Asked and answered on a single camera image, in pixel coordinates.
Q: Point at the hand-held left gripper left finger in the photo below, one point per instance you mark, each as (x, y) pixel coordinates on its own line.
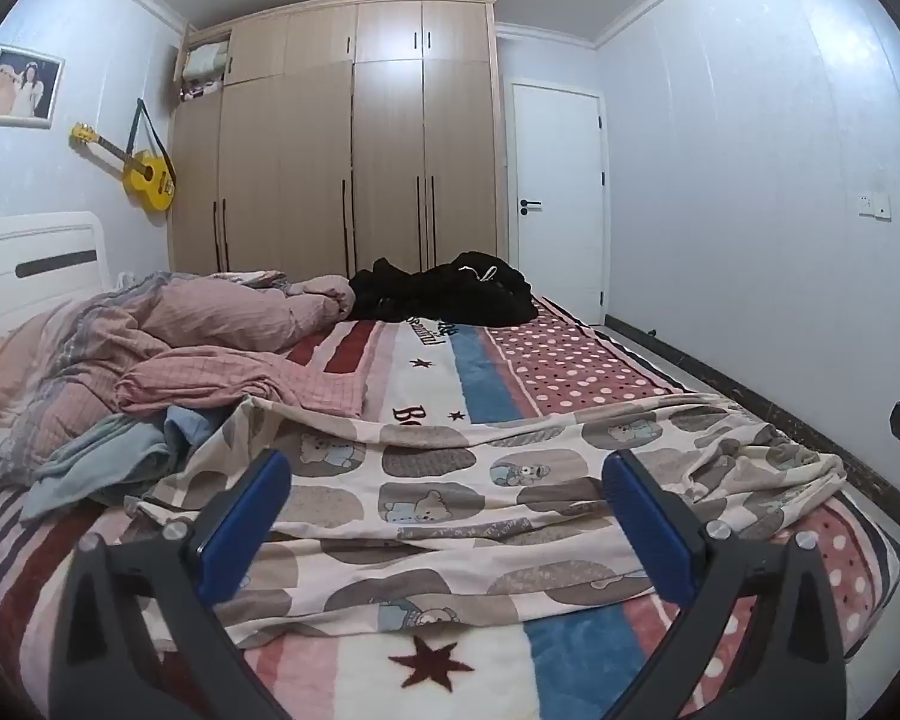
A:
(251, 517)

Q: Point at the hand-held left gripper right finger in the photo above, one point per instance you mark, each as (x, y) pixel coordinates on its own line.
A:
(645, 525)

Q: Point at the bear print pants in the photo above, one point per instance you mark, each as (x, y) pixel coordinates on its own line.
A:
(450, 480)

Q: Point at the blue-grey cloth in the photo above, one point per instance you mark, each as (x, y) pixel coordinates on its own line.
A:
(112, 457)

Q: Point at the dark baseboard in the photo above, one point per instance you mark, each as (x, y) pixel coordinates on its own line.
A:
(757, 405)

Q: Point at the pink checked quilt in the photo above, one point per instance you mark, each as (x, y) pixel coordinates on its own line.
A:
(210, 315)

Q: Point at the striped star print blanket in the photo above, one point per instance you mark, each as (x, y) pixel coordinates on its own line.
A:
(435, 367)

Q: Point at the black clothes pile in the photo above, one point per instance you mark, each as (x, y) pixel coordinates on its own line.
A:
(450, 292)

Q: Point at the yellow guitar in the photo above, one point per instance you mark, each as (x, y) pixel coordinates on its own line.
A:
(148, 180)

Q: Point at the white headboard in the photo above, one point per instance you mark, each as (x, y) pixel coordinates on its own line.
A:
(37, 236)

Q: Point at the white door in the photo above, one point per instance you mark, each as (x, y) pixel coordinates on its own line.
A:
(562, 165)

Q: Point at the wooden wardrobe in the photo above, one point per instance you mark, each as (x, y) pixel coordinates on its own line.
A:
(390, 150)

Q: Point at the folded bedding in wardrobe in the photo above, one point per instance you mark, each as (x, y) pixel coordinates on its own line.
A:
(204, 67)

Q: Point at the framed photo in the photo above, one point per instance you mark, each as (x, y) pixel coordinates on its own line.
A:
(19, 86)

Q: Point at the white wall switch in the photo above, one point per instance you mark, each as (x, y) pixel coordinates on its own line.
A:
(874, 205)

